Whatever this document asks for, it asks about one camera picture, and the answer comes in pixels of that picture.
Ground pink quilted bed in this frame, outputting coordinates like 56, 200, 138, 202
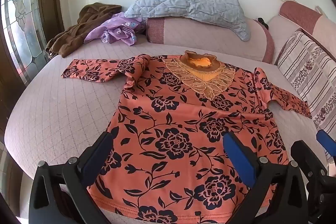
4, 38, 336, 224

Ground brown garment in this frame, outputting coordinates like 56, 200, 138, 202
45, 3, 122, 58

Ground striped floral pillow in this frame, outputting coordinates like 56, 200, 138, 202
277, 31, 336, 130

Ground pink patchwork backrest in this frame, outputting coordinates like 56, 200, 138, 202
268, 1, 336, 64

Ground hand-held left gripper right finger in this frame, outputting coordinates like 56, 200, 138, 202
223, 132, 308, 224

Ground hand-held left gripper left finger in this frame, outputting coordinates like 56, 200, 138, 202
28, 132, 114, 224

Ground orange black floral blouse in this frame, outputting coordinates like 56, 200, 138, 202
61, 50, 313, 224

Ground grey quilted pillow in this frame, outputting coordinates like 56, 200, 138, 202
124, 0, 251, 42

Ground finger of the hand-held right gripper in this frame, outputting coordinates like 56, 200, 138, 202
291, 140, 336, 218
316, 130, 336, 161

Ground stained glass window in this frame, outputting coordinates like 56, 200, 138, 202
0, 0, 57, 85

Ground purple floral garment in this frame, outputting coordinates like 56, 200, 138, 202
84, 12, 147, 46

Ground pink bolster cushion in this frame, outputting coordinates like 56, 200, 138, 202
146, 17, 276, 64

